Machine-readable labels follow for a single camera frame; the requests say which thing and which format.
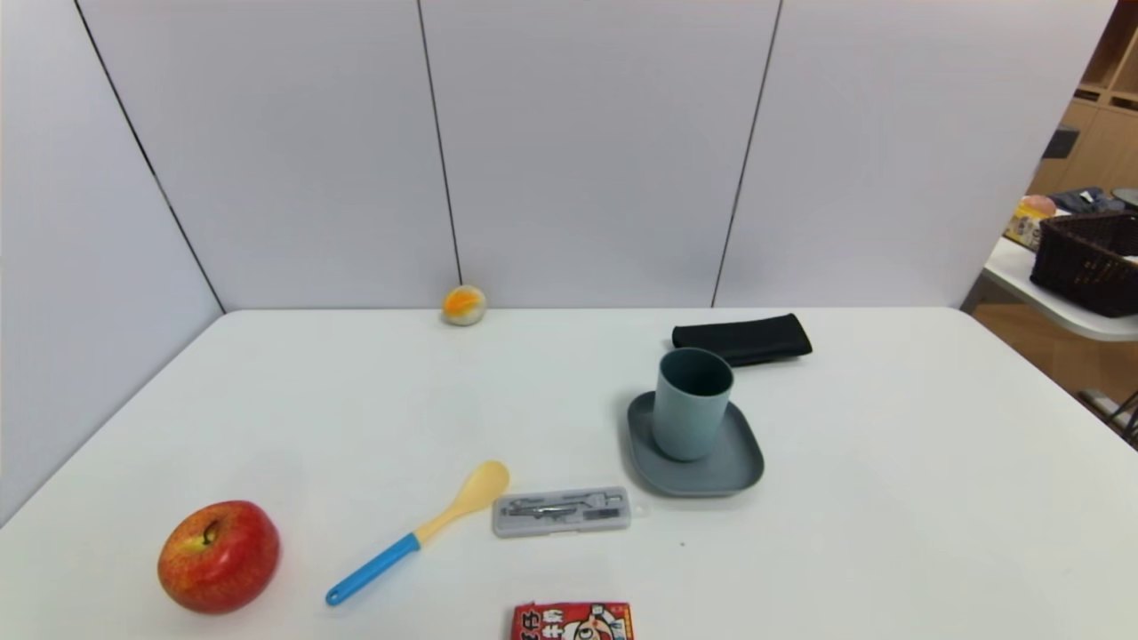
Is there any blue-green plastic cup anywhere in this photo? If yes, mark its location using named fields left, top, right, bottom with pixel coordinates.
left=652, top=348, right=735, bottom=462

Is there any grey-blue square dish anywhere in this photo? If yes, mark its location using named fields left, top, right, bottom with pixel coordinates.
left=626, top=390, right=765, bottom=499

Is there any white orange plush ball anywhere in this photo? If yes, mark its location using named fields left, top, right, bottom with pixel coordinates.
left=442, top=284, right=488, bottom=326

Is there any black folded pouch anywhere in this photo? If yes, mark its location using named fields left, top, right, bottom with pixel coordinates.
left=672, top=313, right=814, bottom=368

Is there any clear plastic tool case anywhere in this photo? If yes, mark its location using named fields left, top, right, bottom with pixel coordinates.
left=492, top=486, right=634, bottom=540

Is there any red snack packet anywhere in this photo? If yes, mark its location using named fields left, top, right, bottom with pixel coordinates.
left=511, top=603, right=634, bottom=640

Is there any red apple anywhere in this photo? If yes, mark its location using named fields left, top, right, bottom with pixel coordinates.
left=156, top=500, right=282, bottom=615

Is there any yellow pink package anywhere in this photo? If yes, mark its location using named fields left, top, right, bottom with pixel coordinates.
left=1006, top=194, right=1059, bottom=250

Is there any white side table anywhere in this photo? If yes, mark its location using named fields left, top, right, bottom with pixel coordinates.
left=962, top=233, right=1138, bottom=343

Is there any dark wicker basket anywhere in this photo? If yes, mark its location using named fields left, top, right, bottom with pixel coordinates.
left=1031, top=211, right=1138, bottom=318

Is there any dark blue cloth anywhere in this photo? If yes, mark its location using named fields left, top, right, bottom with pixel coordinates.
left=1049, top=185, right=1126, bottom=214

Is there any wooden shelf unit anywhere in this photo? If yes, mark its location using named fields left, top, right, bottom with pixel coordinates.
left=1027, top=0, right=1138, bottom=214

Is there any yellow spoon with blue handle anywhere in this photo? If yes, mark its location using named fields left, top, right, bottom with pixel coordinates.
left=324, top=460, right=510, bottom=609

